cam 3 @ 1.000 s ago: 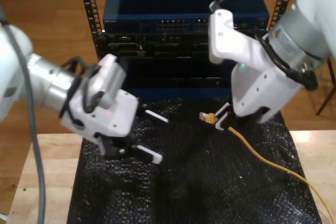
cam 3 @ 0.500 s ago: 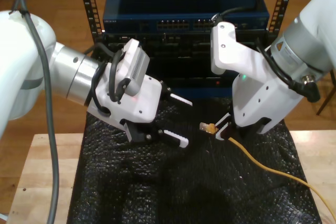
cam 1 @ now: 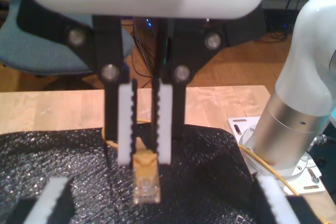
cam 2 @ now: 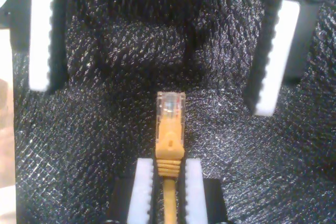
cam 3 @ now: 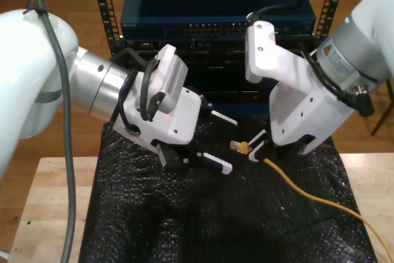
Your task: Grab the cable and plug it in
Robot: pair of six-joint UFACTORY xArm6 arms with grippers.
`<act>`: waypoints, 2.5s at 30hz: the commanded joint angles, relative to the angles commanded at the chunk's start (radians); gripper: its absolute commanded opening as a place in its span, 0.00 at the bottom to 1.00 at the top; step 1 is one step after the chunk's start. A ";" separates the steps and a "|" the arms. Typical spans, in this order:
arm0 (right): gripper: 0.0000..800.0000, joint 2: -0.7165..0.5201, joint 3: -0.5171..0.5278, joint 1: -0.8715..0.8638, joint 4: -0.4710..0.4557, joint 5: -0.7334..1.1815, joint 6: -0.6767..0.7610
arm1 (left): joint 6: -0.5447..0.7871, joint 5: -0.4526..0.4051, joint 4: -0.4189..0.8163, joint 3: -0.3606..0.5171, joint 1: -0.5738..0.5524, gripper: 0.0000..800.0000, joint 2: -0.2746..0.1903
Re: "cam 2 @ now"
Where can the black bubble wrap mat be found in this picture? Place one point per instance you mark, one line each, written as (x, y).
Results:
(236, 155)

